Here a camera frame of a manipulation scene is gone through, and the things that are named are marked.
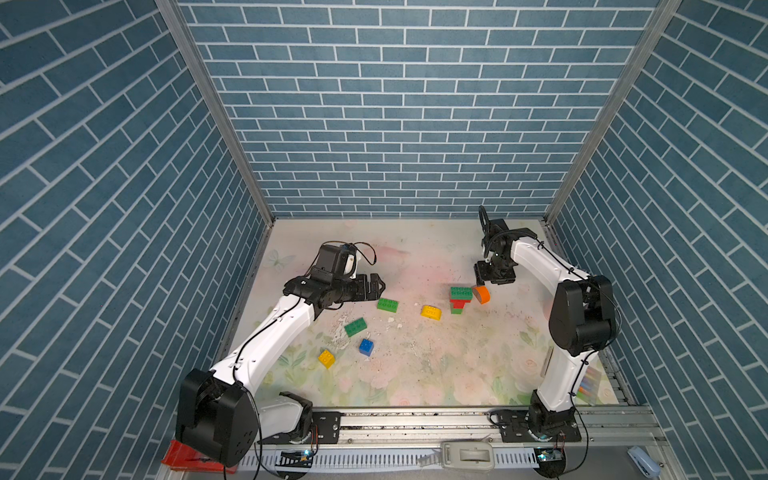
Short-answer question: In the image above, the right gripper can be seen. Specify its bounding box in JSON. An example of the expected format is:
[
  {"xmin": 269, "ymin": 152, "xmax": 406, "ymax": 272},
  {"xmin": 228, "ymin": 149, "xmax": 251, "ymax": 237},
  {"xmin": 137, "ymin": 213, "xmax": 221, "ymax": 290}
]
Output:
[{"xmin": 473, "ymin": 257, "xmax": 512, "ymax": 285}]

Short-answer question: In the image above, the long green lego brick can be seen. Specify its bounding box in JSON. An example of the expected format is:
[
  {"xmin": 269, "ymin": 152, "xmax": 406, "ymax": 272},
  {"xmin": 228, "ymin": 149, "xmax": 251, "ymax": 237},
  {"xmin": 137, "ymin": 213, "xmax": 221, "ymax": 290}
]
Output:
[
  {"xmin": 450, "ymin": 287, "xmax": 474, "ymax": 301},
  {"xmin": 377, "ymin": 298, "xmax": 399, "ymax": 313},
  {"xmin": 344, "ymin": 318, "xmax": 367, "ymax": 337}
]

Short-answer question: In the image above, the long green lego brick front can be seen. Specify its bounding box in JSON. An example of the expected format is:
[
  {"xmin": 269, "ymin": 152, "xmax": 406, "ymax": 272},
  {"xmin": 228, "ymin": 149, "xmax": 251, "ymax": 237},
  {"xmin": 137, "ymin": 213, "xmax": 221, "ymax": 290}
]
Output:
[{"xmin": 450, "ymin": 287, "xmax": 474, "ymax": 301}]

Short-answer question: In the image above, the light blue stapler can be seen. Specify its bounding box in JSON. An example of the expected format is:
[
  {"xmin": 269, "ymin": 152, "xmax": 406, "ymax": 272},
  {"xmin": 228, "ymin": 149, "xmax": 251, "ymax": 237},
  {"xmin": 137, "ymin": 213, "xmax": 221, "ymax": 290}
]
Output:
[{"xmin": 627, "ymin": 446, "xmax": 662, "ymax": 479}]

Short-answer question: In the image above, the pack of coloured markers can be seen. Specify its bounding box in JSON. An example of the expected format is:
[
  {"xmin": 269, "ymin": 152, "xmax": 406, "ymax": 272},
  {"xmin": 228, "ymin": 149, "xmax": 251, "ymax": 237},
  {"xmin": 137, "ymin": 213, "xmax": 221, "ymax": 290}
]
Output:
[{"xmin": 577, "ymin": 366, "xmax": 602, "ymax": 405}]

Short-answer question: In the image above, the yellow rounded lego brick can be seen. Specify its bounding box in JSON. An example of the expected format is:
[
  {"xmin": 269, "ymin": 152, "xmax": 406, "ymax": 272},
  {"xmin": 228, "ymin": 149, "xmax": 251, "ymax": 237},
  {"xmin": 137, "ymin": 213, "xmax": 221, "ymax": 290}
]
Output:
[{"xmin": 420, "ymin": 305, "xmax": 442, "ymax": 321}]

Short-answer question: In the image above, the red tape dispenser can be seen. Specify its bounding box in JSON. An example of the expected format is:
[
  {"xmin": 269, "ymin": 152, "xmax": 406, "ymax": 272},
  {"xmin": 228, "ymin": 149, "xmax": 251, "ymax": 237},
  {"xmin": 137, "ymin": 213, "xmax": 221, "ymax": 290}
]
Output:
[{"xmin": 161, "ymin": 440, "xmax": 224, "ymax": 474}]

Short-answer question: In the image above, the long red lego brick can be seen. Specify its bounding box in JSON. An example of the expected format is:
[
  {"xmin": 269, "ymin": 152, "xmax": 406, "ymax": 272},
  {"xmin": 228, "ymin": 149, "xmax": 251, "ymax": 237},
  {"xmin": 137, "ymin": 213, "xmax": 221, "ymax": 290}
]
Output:
[{"xmin": 450, "ymin": 299, "xmax": 469, "ymax": 309}]

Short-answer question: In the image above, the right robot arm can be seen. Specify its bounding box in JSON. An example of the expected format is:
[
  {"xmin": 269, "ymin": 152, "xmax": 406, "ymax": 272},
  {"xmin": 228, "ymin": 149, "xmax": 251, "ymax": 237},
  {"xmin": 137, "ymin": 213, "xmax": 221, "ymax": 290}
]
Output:
[{"xmin": 474, "ymin": 206, "xmax": 619, "ymax": 441}]

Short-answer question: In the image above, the long green lego brick middle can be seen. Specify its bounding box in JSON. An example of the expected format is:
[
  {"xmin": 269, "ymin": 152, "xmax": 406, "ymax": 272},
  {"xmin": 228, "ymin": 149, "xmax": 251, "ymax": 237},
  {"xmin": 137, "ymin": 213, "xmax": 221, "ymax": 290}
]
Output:
[{"xmin": 344, "ymin": 318, "xmax": 367, "ymax": 337}]

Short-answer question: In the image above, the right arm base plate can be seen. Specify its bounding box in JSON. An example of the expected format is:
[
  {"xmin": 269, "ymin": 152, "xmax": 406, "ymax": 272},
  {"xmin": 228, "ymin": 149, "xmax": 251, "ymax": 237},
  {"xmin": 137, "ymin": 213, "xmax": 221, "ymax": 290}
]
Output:
[{"xmin": 487, "ymin": 408, "xmax": 582, "ymax": 443}]

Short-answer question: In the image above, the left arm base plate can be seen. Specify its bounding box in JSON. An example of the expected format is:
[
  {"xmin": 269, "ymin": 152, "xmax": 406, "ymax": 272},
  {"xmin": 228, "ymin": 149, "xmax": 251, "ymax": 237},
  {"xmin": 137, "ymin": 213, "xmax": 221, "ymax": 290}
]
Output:
[{"xmin": 259, "ymin": 411, "xmax": 342, "ymax": 445}]

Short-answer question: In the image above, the small blue lego brick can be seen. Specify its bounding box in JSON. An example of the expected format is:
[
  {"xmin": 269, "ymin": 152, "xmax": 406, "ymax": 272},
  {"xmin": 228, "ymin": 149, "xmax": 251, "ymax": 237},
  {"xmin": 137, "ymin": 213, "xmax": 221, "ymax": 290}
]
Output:
[{"xmin": 358, "ymin": 339, "xmax": 374, "ymax": 357}]

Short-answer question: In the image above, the small yellow lego brick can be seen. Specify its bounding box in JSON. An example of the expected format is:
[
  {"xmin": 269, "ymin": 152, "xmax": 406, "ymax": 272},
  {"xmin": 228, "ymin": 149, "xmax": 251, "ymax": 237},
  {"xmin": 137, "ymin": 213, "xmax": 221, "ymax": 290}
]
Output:
[{"xmin": 317, "ymin": 349, "xmax": 335, "ymax": 369}]

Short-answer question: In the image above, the white slotted cable duct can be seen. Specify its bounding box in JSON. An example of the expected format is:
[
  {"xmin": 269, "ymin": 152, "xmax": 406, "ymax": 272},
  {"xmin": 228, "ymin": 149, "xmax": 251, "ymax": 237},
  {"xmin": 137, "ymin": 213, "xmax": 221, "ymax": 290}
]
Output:
[{"xmin": 260, "ymin": 447, "xmax": 539, "ymax": 474}]

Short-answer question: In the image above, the orange round lego piece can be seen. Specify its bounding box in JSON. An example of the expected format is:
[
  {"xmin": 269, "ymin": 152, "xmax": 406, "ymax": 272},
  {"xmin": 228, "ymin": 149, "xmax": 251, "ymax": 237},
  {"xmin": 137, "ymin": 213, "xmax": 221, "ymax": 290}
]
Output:
[{"xmin": 472, "ymin": 286, "xmax": 491, "ymax": 304}]

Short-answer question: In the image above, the long green lego brick back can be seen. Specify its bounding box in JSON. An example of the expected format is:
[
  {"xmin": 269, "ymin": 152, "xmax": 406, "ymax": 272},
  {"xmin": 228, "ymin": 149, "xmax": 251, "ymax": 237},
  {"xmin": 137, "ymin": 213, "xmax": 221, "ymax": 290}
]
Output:
[{"xmin": 377, "ymin": 298, "xmax": 399, "ymax": 313}]

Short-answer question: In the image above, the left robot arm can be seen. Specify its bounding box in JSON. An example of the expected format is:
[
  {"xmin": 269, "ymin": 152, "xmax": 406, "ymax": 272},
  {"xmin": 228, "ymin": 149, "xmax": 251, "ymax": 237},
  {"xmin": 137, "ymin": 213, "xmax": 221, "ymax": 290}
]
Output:
[{"xmin": 175, "ymin": 241, "xmax": 386, "ymax": 468}]

